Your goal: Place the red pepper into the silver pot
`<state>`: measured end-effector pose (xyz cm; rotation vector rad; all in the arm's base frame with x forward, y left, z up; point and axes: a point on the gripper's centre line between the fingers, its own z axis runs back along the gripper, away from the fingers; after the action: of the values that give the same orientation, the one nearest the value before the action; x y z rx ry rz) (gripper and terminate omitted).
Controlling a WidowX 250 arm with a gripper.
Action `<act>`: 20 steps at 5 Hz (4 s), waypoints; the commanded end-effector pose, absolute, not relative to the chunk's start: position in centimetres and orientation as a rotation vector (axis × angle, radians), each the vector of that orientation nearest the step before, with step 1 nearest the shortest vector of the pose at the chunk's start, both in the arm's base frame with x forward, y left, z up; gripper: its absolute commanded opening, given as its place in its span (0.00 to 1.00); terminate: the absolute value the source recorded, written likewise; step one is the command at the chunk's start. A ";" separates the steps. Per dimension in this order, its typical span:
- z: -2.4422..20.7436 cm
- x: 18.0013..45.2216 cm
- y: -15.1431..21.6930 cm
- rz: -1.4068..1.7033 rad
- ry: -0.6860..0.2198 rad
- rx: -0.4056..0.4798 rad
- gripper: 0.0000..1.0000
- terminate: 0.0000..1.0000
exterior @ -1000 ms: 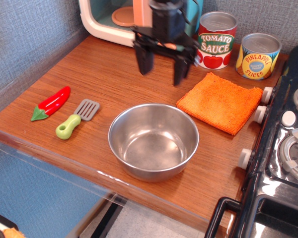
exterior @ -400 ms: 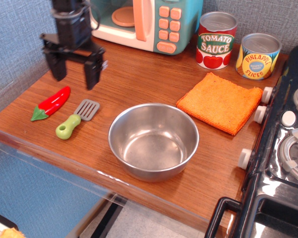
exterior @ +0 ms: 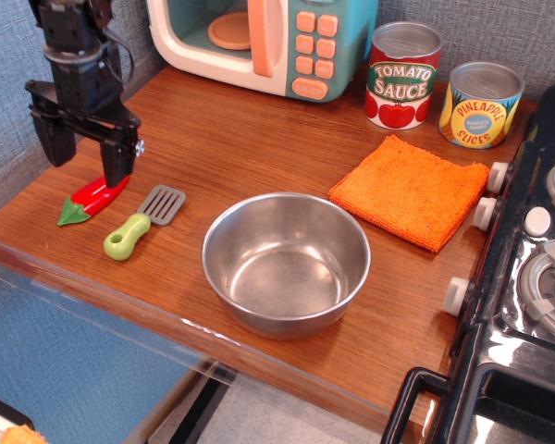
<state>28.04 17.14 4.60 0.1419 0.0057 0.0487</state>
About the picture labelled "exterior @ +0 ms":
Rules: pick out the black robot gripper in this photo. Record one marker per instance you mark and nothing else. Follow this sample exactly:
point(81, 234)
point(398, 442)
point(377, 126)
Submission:
point(84, 98)

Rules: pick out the red toy chili pepper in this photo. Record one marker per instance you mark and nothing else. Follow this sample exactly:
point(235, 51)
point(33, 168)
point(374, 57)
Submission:
point(89, 200)

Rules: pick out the green handled grey toy spatula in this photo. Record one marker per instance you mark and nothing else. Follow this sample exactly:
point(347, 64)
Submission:
point(159, 208)

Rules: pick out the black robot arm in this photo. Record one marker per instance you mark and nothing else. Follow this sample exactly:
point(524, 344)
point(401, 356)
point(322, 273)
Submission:
point(73, 25)

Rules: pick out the silver metal pot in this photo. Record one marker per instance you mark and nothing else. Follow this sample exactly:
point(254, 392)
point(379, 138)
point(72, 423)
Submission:
point(286, 265)

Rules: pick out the clear acrylic barrier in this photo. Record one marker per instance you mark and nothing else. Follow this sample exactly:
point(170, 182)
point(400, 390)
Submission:
point(86, 364)

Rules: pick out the toy microwave oven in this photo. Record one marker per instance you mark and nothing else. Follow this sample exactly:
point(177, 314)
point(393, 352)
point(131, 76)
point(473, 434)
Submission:
point(305, 50)

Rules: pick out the orange fuzzy object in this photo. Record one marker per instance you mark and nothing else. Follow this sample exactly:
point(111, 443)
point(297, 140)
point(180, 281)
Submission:
point(22, 434)

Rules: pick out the tomato sauce can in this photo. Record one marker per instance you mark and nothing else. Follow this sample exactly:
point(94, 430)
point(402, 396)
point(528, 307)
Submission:
point(402, 69)

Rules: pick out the orange folded cloth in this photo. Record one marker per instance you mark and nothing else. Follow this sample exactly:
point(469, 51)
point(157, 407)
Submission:
point(411, 193)

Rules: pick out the white stove knob lower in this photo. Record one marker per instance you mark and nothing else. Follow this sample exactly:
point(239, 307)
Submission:
point(455, 294)

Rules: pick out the white stove knob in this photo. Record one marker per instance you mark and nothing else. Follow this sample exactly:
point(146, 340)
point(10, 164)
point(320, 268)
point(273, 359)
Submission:
point(496, 176)
point(484, 212)
point(455, 294)

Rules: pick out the pineapple slices can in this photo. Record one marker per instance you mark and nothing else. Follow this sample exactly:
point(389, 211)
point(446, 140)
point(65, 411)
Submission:
point(480, 104)

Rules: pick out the white stove knob middle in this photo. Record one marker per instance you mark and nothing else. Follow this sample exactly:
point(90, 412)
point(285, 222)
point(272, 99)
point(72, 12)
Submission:
point(484, 212)

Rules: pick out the white stove knob upper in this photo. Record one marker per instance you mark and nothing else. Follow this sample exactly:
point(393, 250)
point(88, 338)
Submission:
point(496, 176)

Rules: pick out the black toy stove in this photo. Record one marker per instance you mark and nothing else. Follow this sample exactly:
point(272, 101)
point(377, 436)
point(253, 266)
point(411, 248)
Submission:
point(501, 383)

